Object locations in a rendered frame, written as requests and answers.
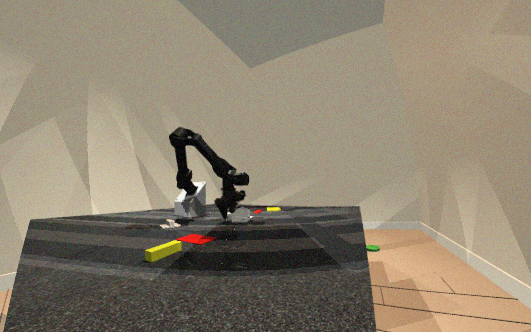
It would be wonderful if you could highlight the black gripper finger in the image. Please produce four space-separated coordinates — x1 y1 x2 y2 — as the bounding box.
216 204 231 219
228 202 238 213

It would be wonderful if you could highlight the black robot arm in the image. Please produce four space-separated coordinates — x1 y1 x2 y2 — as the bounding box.
169 127 249 201

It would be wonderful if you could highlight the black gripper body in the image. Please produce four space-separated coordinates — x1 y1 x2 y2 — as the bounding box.
214 186 238 205

